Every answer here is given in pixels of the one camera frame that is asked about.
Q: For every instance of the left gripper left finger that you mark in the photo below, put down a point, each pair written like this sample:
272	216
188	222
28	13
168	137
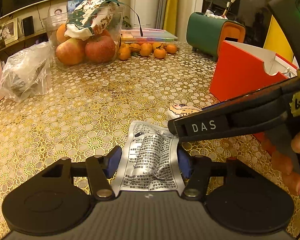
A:
99	170

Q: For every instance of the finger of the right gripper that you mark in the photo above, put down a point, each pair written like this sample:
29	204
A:
251	113
209	107

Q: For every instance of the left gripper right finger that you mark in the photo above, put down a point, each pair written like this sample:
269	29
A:
196	171

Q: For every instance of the silver foil packet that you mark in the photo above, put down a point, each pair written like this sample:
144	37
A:
289	73
149	161

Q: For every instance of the right hand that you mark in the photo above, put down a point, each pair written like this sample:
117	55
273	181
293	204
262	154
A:
273	141

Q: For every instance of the red cardboard box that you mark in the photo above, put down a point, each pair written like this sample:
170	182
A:
243	68

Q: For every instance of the green orange tissue box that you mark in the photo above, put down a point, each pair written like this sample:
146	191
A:
206	34

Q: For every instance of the mandarin orange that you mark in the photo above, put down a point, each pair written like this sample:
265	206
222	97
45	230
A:
124	53
146	50
159	53

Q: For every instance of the pastel notebook stack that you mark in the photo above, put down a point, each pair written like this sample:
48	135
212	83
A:
149	35

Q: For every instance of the red apple right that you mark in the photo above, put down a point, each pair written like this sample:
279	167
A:
100	49

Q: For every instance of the red apple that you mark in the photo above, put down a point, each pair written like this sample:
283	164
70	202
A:
71	52
100	49

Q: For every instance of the red apple left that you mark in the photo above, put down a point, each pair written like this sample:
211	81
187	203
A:
71	52

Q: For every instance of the clear plastic bag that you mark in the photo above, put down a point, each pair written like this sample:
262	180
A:
27	73

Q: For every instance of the white floor air conditioner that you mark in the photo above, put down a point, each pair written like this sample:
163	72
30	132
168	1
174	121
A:
145	2

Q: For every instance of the clear fruit bowl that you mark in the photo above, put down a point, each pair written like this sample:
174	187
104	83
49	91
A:
55	29

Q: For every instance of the patterned cloth pouch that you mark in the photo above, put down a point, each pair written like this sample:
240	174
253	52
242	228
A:
91	17

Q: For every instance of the black speaker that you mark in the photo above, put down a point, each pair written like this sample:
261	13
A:
28	26

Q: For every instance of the blue photo card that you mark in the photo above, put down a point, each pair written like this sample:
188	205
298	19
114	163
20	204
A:
72	4

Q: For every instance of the portrait photo frame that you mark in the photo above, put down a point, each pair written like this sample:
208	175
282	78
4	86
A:
57	10

